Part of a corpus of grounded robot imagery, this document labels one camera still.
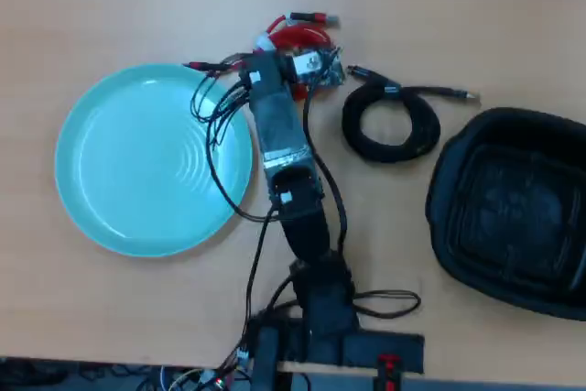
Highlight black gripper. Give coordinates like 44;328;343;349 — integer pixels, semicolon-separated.
241;52;298;103

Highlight red braided charging cable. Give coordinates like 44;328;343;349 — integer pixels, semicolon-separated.
181;10;342;75

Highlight green round bowl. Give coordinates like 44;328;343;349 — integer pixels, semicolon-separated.
53;63;254;258

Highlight black table clamp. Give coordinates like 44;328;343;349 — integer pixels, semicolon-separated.
250;325;281;391

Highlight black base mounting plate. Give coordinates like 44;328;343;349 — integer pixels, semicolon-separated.
274;326;425;376

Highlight red and black clamp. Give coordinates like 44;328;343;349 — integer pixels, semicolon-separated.
373;353;405;391

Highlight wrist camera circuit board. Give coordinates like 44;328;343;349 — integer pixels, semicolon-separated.
291;45;345;90

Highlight thin black motor wires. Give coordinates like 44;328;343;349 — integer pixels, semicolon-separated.
190;69;280;223

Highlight black camera cable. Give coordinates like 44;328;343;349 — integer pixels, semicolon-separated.
301;81;350;255

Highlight black braided charging cable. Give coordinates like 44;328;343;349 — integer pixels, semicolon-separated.
341;64;481;164

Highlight tangled wires under table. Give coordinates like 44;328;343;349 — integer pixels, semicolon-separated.
155;344;254;391

